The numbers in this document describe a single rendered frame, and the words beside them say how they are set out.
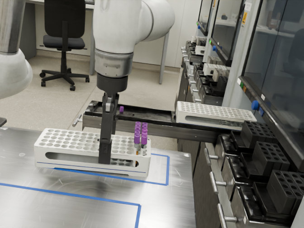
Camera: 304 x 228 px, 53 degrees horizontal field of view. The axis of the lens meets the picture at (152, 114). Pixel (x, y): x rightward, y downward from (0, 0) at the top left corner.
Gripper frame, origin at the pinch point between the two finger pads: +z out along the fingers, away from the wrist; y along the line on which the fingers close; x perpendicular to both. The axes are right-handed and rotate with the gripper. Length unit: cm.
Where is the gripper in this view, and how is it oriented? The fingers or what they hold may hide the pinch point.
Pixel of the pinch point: (107, 145)
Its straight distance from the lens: 82.8
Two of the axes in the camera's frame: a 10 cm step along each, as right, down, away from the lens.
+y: 0.1, 4.1, -9.1
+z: -1.3, 9.1, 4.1
